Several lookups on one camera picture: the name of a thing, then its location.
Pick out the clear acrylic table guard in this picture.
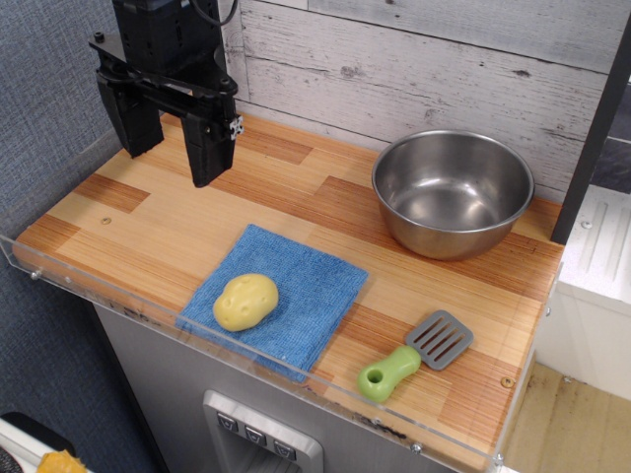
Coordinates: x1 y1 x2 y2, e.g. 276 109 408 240
2 227 563 472

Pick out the white toy sink counter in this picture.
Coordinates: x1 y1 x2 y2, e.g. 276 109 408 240
534 185 630 399

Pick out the stainless steel bowl pot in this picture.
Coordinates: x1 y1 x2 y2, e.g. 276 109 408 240
372 130 535 261

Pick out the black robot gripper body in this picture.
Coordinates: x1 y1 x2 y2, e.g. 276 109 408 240
89 0 240 145

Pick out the black right vertical post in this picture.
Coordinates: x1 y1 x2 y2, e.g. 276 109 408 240
549 0 631 245

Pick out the black cable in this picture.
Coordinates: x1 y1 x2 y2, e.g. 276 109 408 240
189 0 241 28

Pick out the blue microfiber cloth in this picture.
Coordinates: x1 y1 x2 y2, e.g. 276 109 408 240
175 225 369 382

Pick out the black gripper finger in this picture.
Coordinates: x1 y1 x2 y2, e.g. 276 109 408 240
97 76 164 158
180 114 235 187

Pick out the yellow toy potato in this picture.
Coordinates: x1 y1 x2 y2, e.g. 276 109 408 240
213 273 279 332

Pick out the white aluminium frame bar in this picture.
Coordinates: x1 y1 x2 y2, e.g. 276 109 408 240
0 420 51 473

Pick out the green grey toy spatula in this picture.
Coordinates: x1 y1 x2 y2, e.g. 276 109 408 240
357 309 474 403

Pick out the silver toy fridge cabinet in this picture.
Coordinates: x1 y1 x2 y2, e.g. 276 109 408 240
96 306 450 472

